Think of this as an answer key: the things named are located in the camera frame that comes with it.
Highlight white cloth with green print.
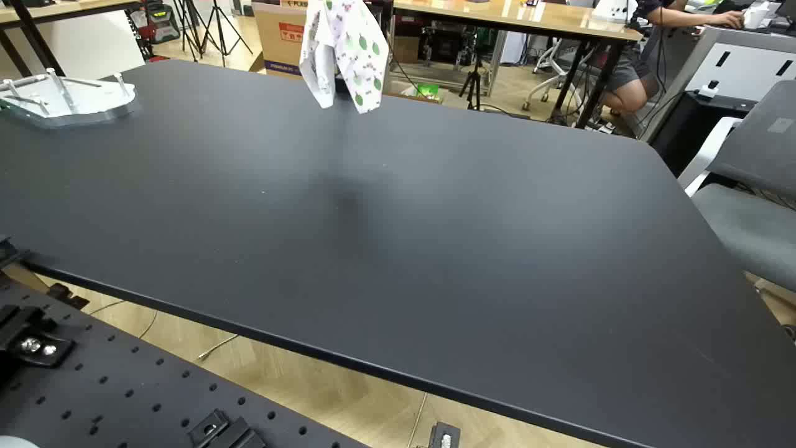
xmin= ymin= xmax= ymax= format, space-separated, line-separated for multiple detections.
xmin=295 ymin=0 xmax=392 ymax=116

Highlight green packet on floor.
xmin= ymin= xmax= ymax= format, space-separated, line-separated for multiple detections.
xmin=411 ymin=82 xmax=446 ymax=103

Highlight small black tripod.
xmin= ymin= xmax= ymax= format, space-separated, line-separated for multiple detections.
xmin=457 ymin=46 xmax=492 ymax=115

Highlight white office chair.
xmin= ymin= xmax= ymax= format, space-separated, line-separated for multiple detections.
xmin=522 ymin=35 xmax=585 ymax=115

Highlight cardboard box with red print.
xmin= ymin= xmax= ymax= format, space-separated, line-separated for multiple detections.
xmin=248 ymin=0 xmax=311 ymax=75

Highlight long wooden desk black legs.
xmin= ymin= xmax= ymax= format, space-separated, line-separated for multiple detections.
xmin=391 ymin=0 xmax=647 ymax=128

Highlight tall black tripod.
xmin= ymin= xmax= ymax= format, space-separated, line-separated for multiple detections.
xmin=168 ymin=0 xmax=257 ymax=63

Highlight black mounting clamp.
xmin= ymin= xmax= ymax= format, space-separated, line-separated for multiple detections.
xmin=183 ymin=404 xmax=269 ymax=448

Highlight seated person in dark shirt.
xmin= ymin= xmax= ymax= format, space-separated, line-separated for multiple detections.
xmin=599 ymin=0 xmax=749 ymax=139

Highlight black perforated breadboard base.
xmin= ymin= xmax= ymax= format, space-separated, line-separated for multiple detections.
xmin=0 ymin=276 xmax=367 ymax=448

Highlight grey fabric office chair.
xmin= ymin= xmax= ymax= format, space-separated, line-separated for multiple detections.
xmin=676 ymin=76 xmax=796 ymax=294

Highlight white board panel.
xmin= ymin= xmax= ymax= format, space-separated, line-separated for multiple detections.
xmin=35 ymin=7 xmax=150 ymax=82

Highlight wooden desk with black leg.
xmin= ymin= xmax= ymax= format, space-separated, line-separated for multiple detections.
xmin=0 ymin=0 xmax=143 ymax=80

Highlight black bracket with silver screws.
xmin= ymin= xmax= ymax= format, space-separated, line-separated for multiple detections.
xmin=0 ymin=302 xmax=80 ymax=368

